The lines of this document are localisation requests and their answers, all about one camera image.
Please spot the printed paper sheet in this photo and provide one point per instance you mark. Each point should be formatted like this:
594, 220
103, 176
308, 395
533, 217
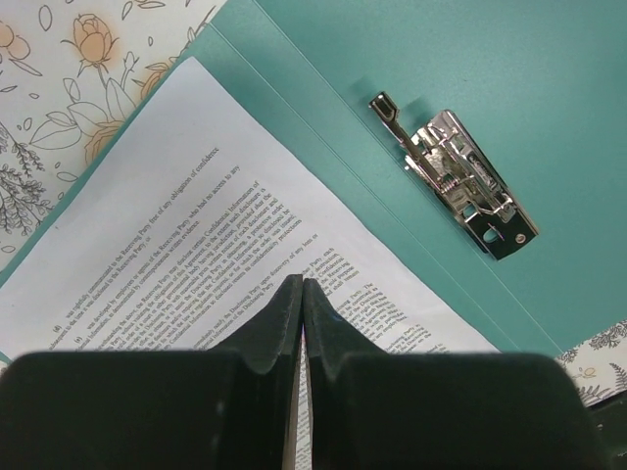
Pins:
187, 229

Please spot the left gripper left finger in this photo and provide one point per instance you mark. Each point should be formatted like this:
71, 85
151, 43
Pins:
230, 407

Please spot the metal folder clip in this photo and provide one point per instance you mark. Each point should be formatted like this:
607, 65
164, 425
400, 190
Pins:
447, 159

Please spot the floral tablecloth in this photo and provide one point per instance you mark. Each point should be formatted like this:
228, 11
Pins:
71, 73

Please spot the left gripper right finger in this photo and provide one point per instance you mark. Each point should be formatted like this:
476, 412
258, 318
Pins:
438, 410

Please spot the teal plastic folder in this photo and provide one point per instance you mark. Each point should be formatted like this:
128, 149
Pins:
539, 85

